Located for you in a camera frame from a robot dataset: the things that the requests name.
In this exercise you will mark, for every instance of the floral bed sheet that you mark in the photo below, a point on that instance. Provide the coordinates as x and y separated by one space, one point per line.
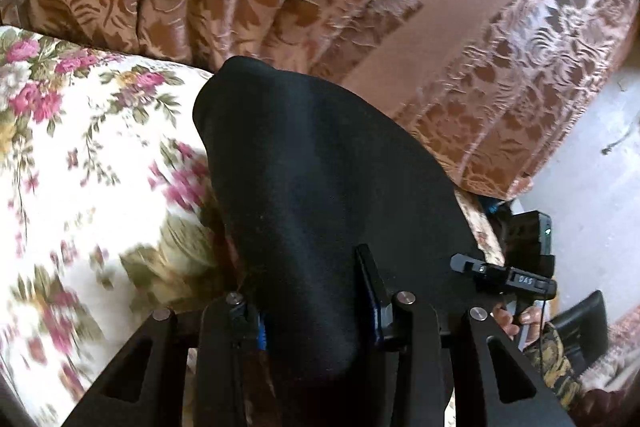
90 187

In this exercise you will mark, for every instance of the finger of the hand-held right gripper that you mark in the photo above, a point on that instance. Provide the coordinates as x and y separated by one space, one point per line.
475 266

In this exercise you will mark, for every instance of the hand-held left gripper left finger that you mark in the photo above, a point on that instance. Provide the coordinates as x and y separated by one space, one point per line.
260 332

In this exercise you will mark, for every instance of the person's right hand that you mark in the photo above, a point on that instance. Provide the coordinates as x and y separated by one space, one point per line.
507 321

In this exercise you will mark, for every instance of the red patterned rug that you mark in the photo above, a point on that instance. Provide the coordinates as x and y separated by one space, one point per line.
617 357

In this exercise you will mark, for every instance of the small blue object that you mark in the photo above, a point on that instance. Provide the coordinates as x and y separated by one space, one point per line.
493 207

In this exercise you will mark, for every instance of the person's right forearm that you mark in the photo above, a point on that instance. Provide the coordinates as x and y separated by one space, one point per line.
555 357

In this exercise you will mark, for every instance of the black leather chair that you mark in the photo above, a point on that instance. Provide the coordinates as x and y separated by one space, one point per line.
582 327

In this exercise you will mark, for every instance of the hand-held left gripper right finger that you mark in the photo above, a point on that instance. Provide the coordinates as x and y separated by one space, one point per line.
374 302

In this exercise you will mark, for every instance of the black pants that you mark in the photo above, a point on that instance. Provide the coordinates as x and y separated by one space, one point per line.
320 187

